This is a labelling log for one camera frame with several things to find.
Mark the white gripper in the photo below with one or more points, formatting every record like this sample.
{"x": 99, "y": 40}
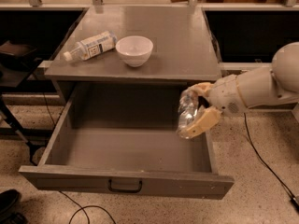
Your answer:
{"x": 224, "y": 94}

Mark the silver blue redbull can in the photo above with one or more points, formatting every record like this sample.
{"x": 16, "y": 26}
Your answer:
{"x": 187, "y": 111}

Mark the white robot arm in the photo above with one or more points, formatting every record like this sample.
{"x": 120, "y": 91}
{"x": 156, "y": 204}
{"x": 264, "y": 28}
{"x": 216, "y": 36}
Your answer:
{"x": 202, "y": 105}

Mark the grey metal drawer cabinet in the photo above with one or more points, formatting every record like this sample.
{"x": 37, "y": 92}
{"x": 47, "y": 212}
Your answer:
{"x": 157, "y": 52}

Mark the open grey top drawer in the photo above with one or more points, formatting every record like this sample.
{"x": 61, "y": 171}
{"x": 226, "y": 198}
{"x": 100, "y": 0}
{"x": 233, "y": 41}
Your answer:
{"x": 83, "y": 154}

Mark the white ceramic bowl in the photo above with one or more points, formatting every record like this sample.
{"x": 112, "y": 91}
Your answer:
{"x": 134, "y": 50}

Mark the clear plastic water bottle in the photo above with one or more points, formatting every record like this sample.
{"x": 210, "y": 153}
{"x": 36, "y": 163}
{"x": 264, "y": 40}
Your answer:
{"x": 91, "y": 47}

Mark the black chair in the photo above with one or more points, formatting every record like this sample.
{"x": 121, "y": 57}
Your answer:
{"x": 17, "y": 63}

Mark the black shoe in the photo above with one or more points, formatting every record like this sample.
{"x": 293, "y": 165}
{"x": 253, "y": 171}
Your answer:
{"x": 8, "y": 202}

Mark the black drawer handle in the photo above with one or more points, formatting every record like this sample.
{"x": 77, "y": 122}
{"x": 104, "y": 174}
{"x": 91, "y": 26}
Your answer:
{"x": 127, "y": 187}

